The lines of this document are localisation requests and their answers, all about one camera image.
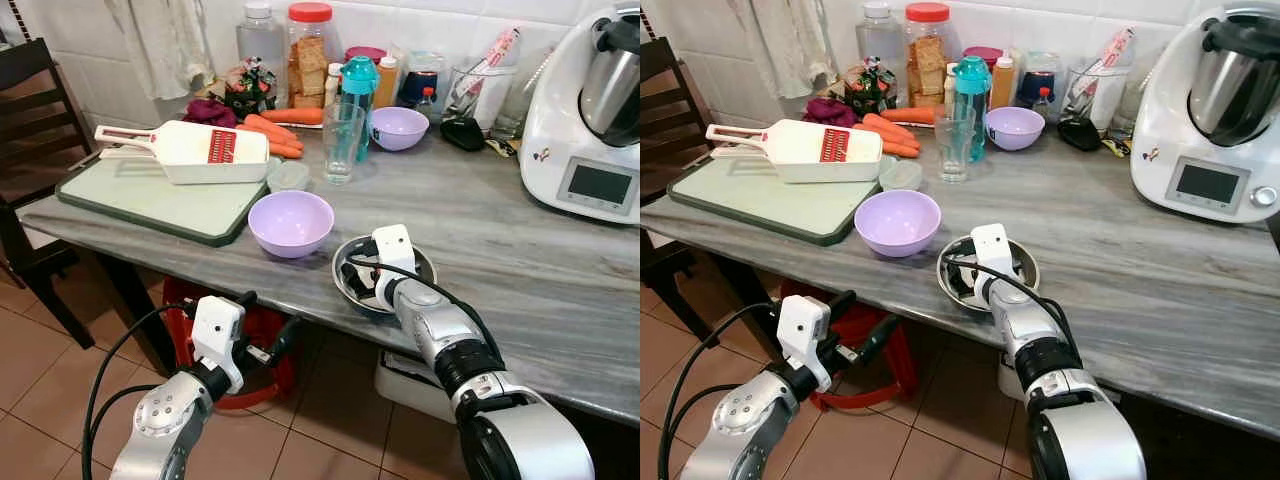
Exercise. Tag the dark snack bag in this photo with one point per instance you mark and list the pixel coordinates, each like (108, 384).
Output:
(870, 87)
(250, 88)

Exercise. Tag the red and white packet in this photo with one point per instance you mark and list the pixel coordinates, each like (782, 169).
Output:
(1108, 58)
(490, 60)

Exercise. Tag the white plastic box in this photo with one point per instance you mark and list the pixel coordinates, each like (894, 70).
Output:
(410, 385)
(1010, 378)

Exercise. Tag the orange carrot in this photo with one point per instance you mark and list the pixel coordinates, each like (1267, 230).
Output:
(295, 116)
(902, 150)
(912, 115)
(288, 150)
(893, 129)
(275, 130)

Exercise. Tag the pink lidded container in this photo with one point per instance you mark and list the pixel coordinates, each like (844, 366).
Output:
(370, 52)
(990, 52)

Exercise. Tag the small white bottle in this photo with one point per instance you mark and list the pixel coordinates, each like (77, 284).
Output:
(332, 88)
(948, 88)

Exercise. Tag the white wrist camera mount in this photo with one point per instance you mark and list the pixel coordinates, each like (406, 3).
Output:
(993, 248)
(395, 250)
(218, 335)
(803, 333)

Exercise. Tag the round steel plate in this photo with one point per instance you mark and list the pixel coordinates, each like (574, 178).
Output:
(1022, 262)
(415, 262)

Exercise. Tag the orange sauce bottle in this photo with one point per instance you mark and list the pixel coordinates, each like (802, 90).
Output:
(1003, 85)
(386, 85)

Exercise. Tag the red plastic stool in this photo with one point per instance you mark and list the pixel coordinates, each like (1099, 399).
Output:
(880, 385)
(265, 325)

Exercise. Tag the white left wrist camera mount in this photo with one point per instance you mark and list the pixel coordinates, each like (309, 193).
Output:
(218, 335)
(803, 333)

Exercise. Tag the clear plastic pitcher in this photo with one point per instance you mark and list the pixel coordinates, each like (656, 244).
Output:
(520, 100)
(1133, 105)

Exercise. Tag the clear plastic bottle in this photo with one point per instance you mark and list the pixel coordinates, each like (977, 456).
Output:
(260, 40)
(880, 40)

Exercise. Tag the white hanging towel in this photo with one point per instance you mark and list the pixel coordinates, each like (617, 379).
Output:
(785, 45)
(160, 45)

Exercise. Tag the purple cabbage piece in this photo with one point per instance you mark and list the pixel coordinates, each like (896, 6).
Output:
(830, 112)
(210, 113)

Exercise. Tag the black pouch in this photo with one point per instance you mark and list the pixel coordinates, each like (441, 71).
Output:
(1080, 134)
(463, 134)

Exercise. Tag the white mandoline slicer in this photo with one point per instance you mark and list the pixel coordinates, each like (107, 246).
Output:
(190, 150)
(800, 148)

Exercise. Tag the small lilac plastic bowl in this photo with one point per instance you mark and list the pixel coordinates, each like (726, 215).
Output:
(1015, 129)
(400, 130)

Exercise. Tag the large lilac plastic bowl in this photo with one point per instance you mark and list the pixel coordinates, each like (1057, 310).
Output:
(290, 222)
(897, 220)

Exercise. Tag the red lidded cracker jar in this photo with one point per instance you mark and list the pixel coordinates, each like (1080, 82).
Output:
(310, 65)
(928, 65)

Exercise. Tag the yellow and black keys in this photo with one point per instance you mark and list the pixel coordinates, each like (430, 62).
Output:
(503, 148)
(1118, 148)

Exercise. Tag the white food processor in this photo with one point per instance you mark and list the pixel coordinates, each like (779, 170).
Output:
(550, 120)
(1165, 110)

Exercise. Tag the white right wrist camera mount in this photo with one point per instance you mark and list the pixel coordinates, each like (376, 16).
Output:
(395, 250)
(993, 248)

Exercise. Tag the dark blue jar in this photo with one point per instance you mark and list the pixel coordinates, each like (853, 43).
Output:
(415, 82)
(1035, 80)

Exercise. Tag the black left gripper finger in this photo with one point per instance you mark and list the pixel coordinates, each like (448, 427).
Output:
(245, 299)
(285, 335)
(842, 302)
(880, 335)

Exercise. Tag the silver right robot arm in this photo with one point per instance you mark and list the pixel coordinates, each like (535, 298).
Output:
(500, 420)
(1075, 420)

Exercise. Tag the small red capped bottle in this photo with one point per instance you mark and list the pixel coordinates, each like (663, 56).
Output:
(428, 103)
(1044, 103)

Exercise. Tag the clear drinking glass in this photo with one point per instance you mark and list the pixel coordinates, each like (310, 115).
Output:
(342, 150)
(954, 150)

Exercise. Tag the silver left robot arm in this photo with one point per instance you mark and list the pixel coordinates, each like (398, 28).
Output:
(165, 420)
(745, 420)

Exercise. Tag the dark wooden chair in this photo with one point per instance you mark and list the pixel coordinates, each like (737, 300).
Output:
(35, 130)
(660, 130)

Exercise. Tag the pale green cutting board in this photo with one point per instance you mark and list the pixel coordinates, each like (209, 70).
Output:
(760, 198)
(150, 200)

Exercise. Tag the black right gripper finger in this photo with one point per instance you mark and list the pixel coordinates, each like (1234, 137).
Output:
(956, 277)
(351, 278)

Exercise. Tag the clear utensil holder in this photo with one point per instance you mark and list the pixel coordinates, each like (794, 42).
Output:
(1105, 105)
(490, 105)

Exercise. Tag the teal water bottle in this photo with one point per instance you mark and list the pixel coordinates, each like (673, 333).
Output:
(360, 78)
(972, 78)

